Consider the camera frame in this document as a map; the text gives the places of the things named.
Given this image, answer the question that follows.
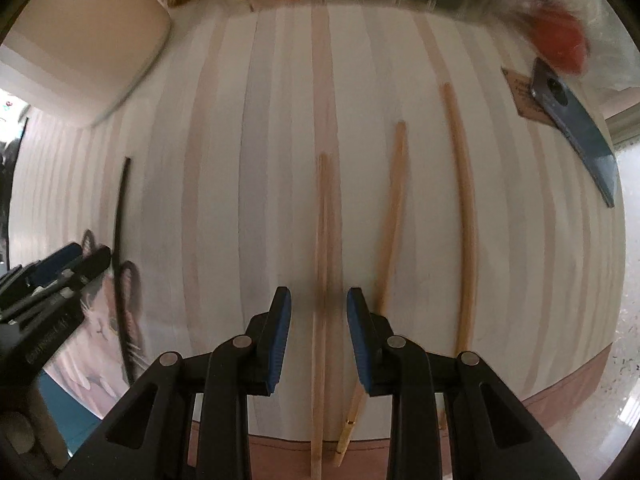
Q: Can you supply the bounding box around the teal cabinet door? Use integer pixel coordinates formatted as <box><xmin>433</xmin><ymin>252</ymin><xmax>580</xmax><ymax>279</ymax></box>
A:
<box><xmin>38</xmin><ymin>372</ymin><xmax>101</xmax><ymax>456</ymax></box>

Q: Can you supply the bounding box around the black chopstick curved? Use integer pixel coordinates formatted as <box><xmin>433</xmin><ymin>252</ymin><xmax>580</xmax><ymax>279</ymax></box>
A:
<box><xmin>112</xmin><ymin>157</ymin><xmax>136</xmax><ymax>386</ymax></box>

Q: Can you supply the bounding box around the wooden chopstick green tip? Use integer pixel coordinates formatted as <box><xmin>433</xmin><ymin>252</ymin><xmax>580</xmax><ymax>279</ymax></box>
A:
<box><xmin>440</xmin><ymin>82</ymin><xmax>478</xmax><ymax>356</ymax></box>

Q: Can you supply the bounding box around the beige cylindrical utensil holder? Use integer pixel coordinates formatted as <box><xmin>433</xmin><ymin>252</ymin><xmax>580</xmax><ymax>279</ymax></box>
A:
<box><xmin>1</xmin><ymin>0</ymin><xmax>171</xmax><ymax>127</ymax></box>

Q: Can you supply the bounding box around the striped cat table mat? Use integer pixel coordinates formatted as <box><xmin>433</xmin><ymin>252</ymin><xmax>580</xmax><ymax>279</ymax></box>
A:
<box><xmin>9</xmin><ymin>2</ymin><xmax>625</xmax><ymax>479</ymax></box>

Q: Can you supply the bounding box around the dark blue smartphone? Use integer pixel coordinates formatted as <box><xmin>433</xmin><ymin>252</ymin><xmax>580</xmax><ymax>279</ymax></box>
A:
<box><xmin>529</xmin><ymin>58</ymin><xmax>618</xmax><ymax>208</ymax></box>

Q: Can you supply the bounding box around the brown card label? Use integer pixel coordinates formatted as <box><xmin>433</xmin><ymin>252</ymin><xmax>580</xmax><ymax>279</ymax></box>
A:
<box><xmin>501</xmin><ymin>67</ymin><xmax>555</xmax><ymax>127</ymax></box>

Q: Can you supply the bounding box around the red object in bag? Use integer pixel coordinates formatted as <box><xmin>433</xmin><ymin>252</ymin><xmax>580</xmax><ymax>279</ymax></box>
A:
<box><xmin>527</xmin><ymin>6</ymin><xmax>589</xmax><ymax>75</ymax></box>

